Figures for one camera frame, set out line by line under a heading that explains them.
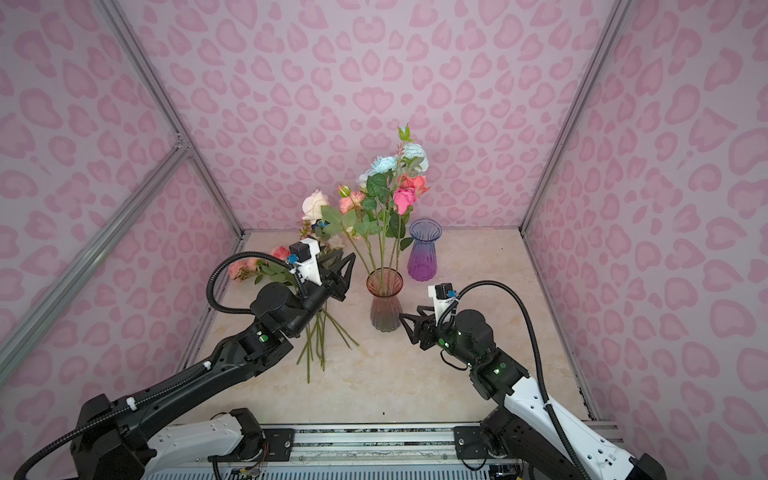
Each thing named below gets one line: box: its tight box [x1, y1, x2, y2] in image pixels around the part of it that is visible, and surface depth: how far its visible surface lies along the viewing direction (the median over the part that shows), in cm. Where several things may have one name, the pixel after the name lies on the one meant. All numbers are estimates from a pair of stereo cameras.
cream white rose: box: [302, 189, 330, 225], surface depth 72 cm
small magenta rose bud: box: [393, 187, 419, 216], surface depth 66 cm
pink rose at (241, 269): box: [228, 258, 253, 280], surface depth 105 cm
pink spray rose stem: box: [338, 185, 381, 289], surface depth 73 cm
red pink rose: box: [399, 174, 431, 197], surface depth 74 cm
